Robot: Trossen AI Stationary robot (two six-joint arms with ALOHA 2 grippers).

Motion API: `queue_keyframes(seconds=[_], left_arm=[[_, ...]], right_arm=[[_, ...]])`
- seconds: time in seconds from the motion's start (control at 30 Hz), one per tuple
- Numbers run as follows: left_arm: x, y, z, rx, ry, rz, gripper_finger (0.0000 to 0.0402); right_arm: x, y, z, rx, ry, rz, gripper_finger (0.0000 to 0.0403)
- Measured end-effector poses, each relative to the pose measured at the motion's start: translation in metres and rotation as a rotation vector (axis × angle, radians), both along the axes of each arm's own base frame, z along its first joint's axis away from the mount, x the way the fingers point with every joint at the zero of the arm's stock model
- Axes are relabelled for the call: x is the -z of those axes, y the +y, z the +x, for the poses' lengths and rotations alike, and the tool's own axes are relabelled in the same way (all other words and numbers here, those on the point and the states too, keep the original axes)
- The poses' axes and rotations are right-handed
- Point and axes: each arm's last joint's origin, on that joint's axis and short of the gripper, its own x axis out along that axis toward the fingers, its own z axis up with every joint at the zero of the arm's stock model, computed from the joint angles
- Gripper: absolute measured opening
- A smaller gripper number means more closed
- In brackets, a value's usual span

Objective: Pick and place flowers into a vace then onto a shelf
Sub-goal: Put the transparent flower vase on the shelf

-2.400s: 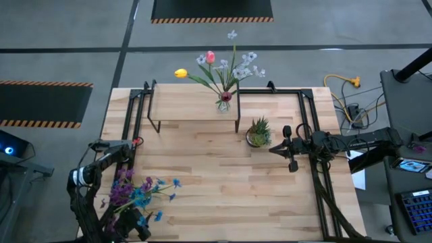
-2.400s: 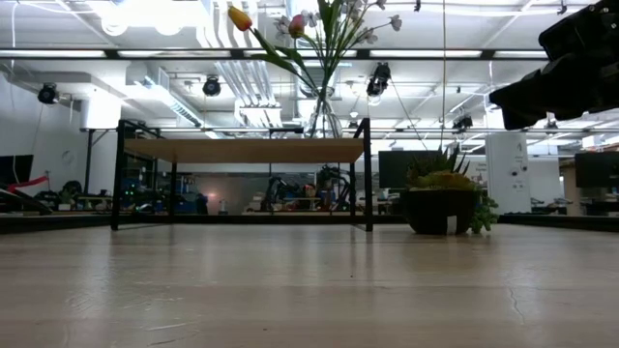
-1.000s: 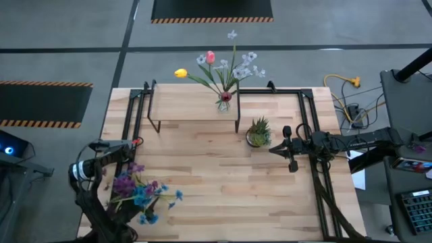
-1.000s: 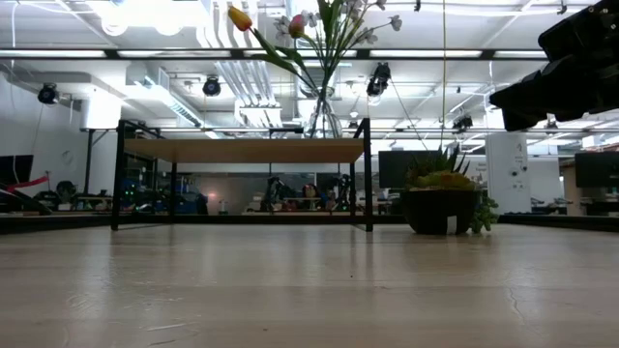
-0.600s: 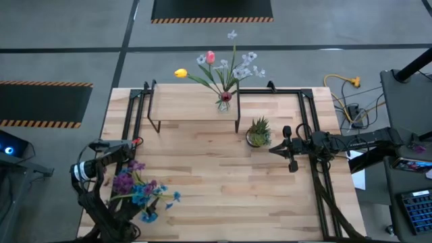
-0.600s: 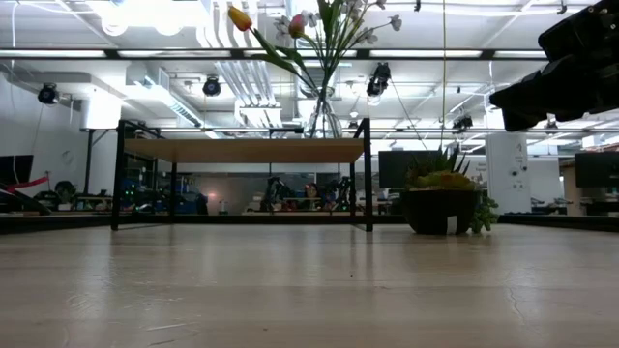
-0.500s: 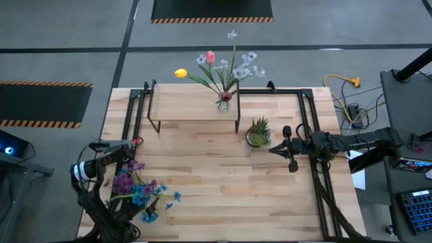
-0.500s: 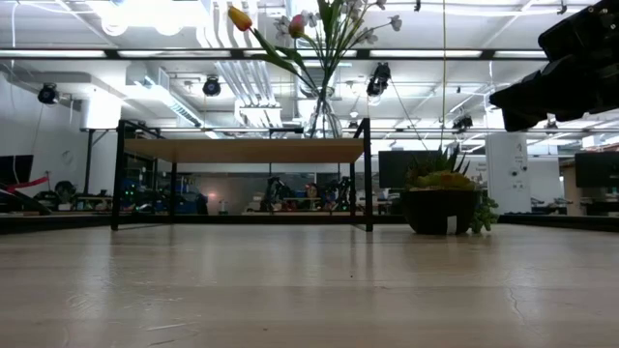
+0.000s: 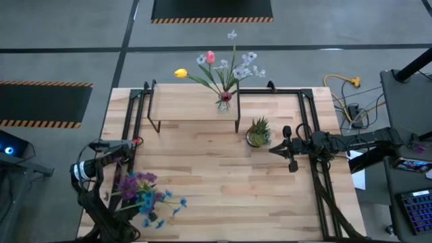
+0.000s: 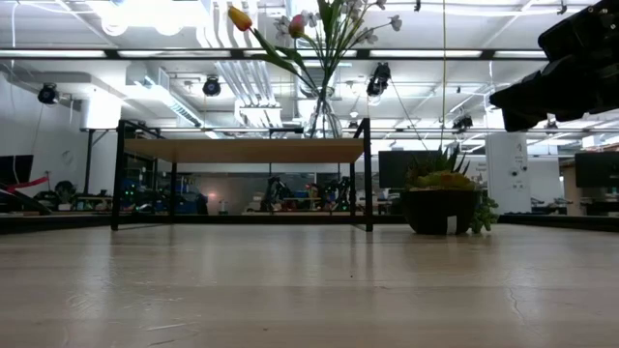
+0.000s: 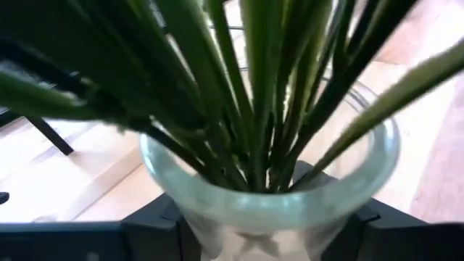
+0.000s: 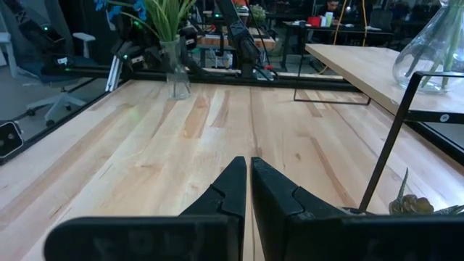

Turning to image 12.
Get small potted plant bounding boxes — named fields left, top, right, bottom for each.
left=249, top=3, right=268, bottom=23

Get small black camera box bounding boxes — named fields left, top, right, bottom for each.
left=0, top=120, right=25, bottom=160

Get office chair white armrests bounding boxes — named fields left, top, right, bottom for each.
left=0, top=0, right=99, bottom=128

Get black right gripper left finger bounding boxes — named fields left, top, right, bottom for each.
left=178, top=155, right=249, bottom=222

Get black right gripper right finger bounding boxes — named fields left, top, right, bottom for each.
left=250, top=155, right=347, bottom=261

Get yellow hanging cable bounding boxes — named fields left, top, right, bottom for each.
left=318, top=0, right=348, bottom=75
left=361, top=0, right=368, bottom=47

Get blue flower bunch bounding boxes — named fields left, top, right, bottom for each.
left=93, top=0, right=162, bottom=39

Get white veined flower bunch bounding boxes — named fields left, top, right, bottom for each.
left=143, top=0, right=199, bottom=88

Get round glass vase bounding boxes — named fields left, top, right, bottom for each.
left=391, top=0, right=464, bottom=94

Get wooden shelf black frame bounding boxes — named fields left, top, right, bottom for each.
left=292, top=27, right=464, bottom=215

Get wooden background table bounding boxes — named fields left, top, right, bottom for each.
left=197, top=33, right=277, bottom=51

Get succulent in black pot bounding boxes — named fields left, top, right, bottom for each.
left=388, top=167, right=464, bottom=216

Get person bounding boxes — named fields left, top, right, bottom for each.
left=320, top=0, right=349, bottom=23

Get black background table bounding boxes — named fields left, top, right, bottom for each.
left=281, top=20, right=396, bottom=72

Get tall narrow glass vase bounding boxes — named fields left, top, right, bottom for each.
left=158, top=35, right=192, bottom=102

